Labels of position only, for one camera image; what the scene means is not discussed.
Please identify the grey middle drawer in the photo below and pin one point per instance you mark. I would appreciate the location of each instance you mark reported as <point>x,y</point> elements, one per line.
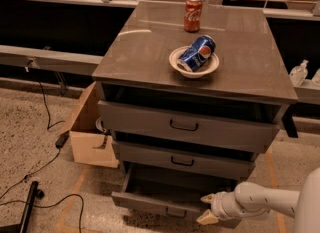
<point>182,160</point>

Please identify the grey bottom drawer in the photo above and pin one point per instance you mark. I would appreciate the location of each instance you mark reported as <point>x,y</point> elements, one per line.
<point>167,192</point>

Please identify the white bowl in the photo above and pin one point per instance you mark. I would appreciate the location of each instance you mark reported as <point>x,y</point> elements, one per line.
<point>209,67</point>

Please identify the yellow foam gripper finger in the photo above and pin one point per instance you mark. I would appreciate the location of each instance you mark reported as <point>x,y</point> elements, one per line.
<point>207,218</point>
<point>208,198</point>

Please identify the black stand base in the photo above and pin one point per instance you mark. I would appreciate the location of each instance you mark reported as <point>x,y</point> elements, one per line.
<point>22,226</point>

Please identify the blue pepsi can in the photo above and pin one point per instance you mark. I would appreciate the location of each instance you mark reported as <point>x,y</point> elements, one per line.
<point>197,54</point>

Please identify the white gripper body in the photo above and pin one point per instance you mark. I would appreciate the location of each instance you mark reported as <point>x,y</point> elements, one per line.
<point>219,205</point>

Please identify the cardboard box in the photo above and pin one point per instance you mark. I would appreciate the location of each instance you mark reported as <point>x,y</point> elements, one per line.
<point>88,143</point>

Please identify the grey drawer cabinet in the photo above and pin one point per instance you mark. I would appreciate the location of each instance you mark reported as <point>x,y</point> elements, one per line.
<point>250,84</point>

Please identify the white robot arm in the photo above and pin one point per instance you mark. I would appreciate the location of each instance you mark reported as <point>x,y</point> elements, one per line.
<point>253,200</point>

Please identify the black power adapter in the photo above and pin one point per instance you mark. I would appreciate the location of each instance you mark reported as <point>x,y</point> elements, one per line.
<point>61,140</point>

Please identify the grey drawer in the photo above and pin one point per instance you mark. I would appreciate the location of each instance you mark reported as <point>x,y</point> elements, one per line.
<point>167,192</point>
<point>182,160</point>
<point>185,127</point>

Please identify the grey top drawer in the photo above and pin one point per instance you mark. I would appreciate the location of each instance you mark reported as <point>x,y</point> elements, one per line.
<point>185,127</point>

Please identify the red cola can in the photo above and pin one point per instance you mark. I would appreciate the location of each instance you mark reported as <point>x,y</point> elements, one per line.
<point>192,15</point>

